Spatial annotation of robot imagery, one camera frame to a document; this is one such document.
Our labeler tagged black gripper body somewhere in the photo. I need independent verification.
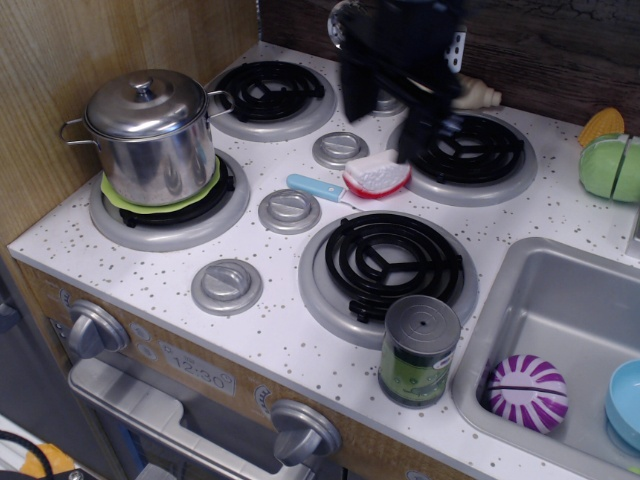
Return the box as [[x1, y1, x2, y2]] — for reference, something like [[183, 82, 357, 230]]
[[339, 1, 464, 105]]

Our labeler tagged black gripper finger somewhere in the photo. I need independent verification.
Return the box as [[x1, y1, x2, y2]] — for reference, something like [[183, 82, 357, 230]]
[[340, 62, 379, 122], [397, 99, 451, 163]]

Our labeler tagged steel pot lid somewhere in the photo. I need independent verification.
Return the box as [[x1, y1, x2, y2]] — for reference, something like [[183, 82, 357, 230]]
[[84, 69, 208, 139]]

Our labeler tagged steel pot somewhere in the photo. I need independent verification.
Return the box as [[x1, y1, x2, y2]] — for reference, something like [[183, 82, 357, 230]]
[[59, 90, 234, 206]]

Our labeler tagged grey stovetop knob back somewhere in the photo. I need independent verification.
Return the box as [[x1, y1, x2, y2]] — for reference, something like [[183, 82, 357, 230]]
[[371, 90, 406, 117]]

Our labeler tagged grey stovetop knob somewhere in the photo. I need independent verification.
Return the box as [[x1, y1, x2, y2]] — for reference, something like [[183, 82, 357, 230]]
[[312, 132, 370, 170], [258, 189, 322, 235], [191, 259, 263, 316], [371, 90, 406, 117]]

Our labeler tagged white slotted spatula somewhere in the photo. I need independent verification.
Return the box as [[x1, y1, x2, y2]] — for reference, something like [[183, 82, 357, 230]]
[[445, 28, 467, 73]]

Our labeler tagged cream toy bottle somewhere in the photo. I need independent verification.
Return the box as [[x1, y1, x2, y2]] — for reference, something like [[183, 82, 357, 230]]
[[452, 74, 502, 110]]

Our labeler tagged back right black burner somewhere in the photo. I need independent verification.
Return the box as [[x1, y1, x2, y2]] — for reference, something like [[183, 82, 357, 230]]
[[410, 115, 524, 184]]

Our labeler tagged black burner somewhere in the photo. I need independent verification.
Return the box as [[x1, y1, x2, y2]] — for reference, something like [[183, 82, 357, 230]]
[[410, 115, 524, 184], [215, 61, 326, 123], [118, 157, 235, 228], [324, 213, 465, 323]]

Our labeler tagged grey stovetop knob upper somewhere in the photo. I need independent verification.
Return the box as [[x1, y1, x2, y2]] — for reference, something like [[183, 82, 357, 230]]
[[312, 132, 370, 170]]

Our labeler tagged metal skimmer spoon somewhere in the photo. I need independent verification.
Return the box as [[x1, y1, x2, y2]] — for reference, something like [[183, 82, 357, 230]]
[[327, 0, 351, 49]]

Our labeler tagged back left black burner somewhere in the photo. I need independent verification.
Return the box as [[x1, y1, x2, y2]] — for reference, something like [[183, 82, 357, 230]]
[[215, 61, 326, 123]]

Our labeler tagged grey stovetop knob middle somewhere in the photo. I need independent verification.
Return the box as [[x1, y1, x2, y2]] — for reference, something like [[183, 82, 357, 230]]
[[258, 189, 322, 235]]

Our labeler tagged front right black burner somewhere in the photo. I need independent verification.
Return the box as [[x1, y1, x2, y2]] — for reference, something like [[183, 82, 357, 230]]
[[324, 213, 465, 323]]

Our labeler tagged front left black burner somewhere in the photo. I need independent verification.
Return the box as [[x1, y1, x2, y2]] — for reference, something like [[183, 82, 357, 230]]
[[118, 157, 235, 228]]

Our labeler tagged yellow toy corn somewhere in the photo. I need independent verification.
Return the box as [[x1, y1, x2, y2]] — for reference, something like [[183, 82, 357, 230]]
[[578, 107, 625, 147]]

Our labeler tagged green toy cabbage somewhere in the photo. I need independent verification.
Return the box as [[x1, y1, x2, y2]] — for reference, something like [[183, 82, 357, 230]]
[[579, 134, 639, 203]]

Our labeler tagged green toy can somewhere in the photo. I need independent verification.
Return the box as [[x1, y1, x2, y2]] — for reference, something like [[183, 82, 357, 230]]
[[378, 295, 461, 409]]

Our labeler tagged grey sink basin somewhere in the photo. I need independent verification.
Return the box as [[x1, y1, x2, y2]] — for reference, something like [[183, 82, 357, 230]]
[[452, 238, 639, 479]]

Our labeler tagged grey stovetop knob front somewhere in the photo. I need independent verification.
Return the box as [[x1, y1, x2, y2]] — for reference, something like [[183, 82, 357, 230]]
[[191, 259, 263, 316]]

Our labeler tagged green round mat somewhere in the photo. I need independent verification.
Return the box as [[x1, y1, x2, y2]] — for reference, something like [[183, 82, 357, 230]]
[[100, 157, 221, 214]]

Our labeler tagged purple white striped ball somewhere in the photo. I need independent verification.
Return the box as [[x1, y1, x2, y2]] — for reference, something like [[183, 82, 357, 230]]
[[485, 354, 569, 434]]

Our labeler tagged oven clock display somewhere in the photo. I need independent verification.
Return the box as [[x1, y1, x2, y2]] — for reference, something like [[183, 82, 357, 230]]
[[158, 341, 236, 397]]

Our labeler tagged light blue bowl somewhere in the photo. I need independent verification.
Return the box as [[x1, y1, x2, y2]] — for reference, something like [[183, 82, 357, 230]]
[[605, 359, 640, 450]]

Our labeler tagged right oven dial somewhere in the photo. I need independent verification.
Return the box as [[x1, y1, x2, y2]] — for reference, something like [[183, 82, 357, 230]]
[[270, 399, 342, 467]]

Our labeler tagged oven dial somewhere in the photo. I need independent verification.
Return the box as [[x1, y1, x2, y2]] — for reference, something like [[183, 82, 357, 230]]
[[270, 399, 342, 467], [68, 300, 130, 359]]

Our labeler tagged left oven dial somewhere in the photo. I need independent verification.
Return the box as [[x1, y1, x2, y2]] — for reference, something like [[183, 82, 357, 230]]
[[68, 300, 130, 359]]

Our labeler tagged yellow object on floor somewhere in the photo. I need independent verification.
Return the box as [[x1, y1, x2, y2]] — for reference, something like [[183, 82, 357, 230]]
[[19, 442, 76, 476]]

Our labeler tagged grey oven door handle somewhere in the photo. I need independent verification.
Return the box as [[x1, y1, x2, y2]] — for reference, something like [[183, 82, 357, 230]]
[[68, 359, 315, 479]]

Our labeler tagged black cable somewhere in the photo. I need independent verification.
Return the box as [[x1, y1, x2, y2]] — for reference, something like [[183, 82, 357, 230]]
[[0, 429, 56, 476]]

